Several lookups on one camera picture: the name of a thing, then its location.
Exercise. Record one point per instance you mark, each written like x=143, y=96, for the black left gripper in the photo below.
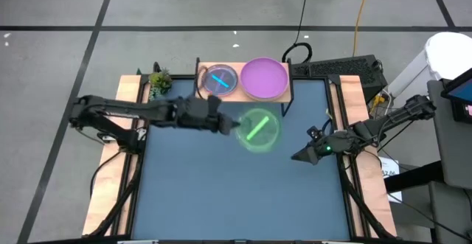
x=197, y=113

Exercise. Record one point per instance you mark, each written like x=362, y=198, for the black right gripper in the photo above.
x=332, y=144

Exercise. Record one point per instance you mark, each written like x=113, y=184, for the green transparent plate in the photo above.
x=263, y=141

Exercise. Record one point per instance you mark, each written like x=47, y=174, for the blue transparent plate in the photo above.
x=228, y=74

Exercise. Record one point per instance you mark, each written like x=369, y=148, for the purple opaque plate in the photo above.
x=263, y=78

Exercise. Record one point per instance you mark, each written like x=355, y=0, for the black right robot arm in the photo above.
x=391, y=120

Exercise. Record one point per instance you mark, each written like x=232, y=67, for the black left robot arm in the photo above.
x=110, y=107

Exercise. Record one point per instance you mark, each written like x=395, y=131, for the wooden table side board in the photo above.
x=107, y=185
x=350, y=100

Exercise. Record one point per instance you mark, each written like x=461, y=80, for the small green potted plant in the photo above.
x=160, y=82

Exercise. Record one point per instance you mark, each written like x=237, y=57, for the white paper sheet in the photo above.
x=390, y=170

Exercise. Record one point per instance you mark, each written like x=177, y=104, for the grey desk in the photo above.
x=453, y=152

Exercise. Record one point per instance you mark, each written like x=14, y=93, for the black tablet screen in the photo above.
x=461, y=93

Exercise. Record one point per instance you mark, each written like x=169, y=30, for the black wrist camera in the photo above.
x=314, y=132

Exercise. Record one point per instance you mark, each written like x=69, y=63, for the wooden shelf with black frame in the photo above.
x=236, y=99

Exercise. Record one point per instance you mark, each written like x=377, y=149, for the black table frame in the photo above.
x=133, y=199

